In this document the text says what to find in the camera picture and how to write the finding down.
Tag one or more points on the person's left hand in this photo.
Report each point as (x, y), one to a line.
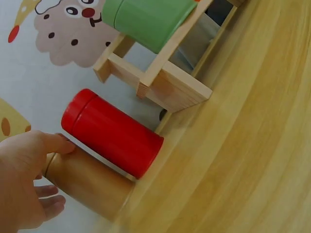
(19, 174)

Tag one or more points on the person's left fingers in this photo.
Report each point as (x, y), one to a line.
(52, 206)

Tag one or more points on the person's left thumb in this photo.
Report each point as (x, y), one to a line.
(57, 144)

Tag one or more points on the gold cylindrical canister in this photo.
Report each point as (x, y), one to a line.
(90, 179)

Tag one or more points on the red cylindrical canister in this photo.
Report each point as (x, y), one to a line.
(116, 136)

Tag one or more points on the light wooden rack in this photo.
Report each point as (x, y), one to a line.
(155, 69)

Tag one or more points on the green cylindrical canister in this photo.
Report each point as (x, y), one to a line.
(148, 21)

